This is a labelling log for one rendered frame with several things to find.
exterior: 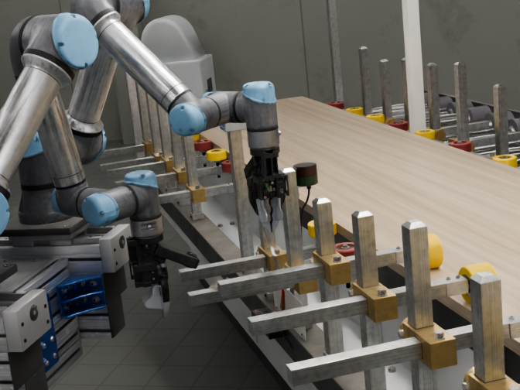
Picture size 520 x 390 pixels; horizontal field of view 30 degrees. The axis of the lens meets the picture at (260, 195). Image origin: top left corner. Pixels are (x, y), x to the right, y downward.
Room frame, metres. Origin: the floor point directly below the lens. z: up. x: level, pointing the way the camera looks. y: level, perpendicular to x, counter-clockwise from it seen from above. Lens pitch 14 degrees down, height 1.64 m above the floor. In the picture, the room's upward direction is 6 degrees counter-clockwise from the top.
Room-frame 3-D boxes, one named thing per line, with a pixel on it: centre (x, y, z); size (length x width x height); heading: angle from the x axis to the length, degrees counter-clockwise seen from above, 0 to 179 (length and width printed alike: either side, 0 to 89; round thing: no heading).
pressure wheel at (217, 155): (3.82, 0.16, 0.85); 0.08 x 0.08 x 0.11
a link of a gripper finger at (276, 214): (2.26, -0.04, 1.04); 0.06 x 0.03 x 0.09; 15
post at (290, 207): (2.37, -0.07, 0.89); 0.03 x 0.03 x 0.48; 15
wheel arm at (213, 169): (3.77, 0.35, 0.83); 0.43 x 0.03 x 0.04; 105
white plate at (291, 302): (2.39, -0.04, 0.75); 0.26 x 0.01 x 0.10; 15
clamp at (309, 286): (2.35, -0.08, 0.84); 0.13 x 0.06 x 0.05; 15
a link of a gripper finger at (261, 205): (2.25, -0.01, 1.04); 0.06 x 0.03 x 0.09; 15
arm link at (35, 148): (2.47, 0.55, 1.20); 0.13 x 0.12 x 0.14; 147
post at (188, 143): (3.58, 0.25, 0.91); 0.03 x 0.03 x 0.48; 15
